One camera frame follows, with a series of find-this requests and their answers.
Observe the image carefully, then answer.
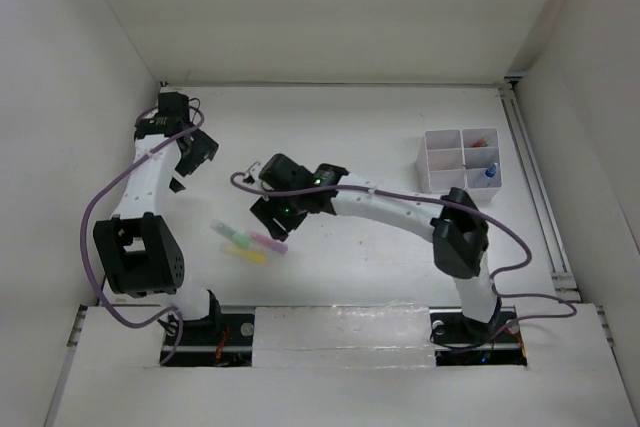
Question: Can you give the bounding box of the blue capped glue bottle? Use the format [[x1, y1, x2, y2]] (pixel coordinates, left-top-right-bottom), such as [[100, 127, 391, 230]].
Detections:
[[484, 162, 499, 180]]

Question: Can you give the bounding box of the pink highlighter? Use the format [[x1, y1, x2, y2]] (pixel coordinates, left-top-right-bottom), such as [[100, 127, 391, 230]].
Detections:
[[248, 232, 288, 255]]

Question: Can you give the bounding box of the aluminium rail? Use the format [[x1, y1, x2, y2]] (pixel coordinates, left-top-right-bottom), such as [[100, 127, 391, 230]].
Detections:
[[497, 76, 583, 303]]

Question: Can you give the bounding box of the white divided organizer right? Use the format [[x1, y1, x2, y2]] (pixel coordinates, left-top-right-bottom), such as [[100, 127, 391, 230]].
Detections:
[[461, 128, 502, 202]]

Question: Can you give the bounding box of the white divided organizer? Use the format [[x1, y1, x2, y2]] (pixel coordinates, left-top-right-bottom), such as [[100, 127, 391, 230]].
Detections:
[[415, 130, 466, 194], [461, 128, 502, 202]]

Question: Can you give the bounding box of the white divided organizer left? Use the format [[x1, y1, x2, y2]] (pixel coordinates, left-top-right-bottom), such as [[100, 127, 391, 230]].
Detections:
[[415, 130, 466, 194]]

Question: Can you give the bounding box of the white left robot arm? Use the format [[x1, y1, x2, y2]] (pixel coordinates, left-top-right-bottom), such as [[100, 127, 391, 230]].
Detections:
[[93, 92, 223, 344]]

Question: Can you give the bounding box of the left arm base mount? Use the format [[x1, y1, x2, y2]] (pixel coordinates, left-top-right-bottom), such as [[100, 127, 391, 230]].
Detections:
[[163, 309, 255, 368]]

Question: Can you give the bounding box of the yellow highlighter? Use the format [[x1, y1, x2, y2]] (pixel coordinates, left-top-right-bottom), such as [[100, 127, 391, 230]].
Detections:
[[220, 243, 266, 265]]

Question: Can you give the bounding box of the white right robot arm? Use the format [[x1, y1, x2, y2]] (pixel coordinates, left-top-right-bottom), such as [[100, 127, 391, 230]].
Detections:
[[242, 154, 501, 345]]

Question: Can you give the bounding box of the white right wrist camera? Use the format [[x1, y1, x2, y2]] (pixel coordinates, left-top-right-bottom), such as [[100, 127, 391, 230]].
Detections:
[[242, 161, 262, 185]]

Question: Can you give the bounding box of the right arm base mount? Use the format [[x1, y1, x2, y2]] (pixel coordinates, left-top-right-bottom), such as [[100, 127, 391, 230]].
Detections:
[[429, 307, 527, 367]]

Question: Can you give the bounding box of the green highlighter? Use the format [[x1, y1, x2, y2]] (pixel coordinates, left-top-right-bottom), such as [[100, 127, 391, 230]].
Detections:
[[210, 219, 251, 249]]

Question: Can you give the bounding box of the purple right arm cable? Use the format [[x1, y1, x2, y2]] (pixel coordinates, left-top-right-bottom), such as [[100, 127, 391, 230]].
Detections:
[[229, 171, 579, 348]]

